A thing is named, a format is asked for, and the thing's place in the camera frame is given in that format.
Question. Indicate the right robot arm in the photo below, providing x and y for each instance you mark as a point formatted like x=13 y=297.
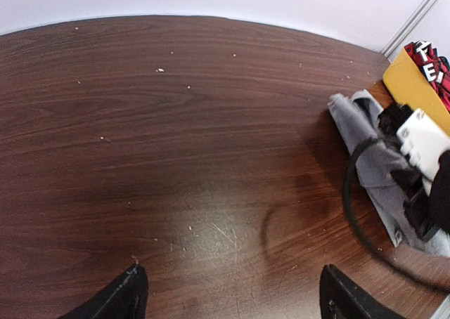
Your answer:
x=438 y=200

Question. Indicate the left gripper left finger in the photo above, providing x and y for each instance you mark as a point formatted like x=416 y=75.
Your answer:
x=125 y=297

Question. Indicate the red black plaid shirt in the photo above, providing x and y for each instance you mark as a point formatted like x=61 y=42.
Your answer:
x=434 y=68

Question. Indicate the yellow plastic bin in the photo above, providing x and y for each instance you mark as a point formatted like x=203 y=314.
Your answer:
x=407 y=85

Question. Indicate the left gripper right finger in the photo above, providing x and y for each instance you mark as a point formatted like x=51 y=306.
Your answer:
x=341 y=297

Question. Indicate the grey long sleeve shirt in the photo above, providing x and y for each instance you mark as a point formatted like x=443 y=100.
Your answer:
x=356 y=119

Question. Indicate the right aluminium frame post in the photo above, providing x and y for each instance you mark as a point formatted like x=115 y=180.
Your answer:
x=416 y=18

